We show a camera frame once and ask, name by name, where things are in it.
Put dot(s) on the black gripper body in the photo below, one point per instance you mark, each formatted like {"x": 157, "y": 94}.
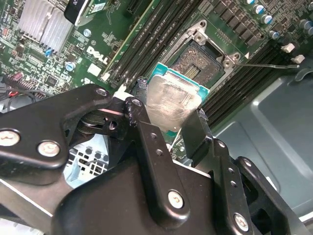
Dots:
{"x": 110, "y": 208}

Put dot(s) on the silver green CPU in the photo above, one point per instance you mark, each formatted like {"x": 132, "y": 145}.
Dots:
{"x": 171, "y": 98}

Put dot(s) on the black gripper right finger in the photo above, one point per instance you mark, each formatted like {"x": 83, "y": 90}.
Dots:
{"x": 232, "y": 200}

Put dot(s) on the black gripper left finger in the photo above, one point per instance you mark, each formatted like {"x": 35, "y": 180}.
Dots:
{"x": 31, "y": 124}

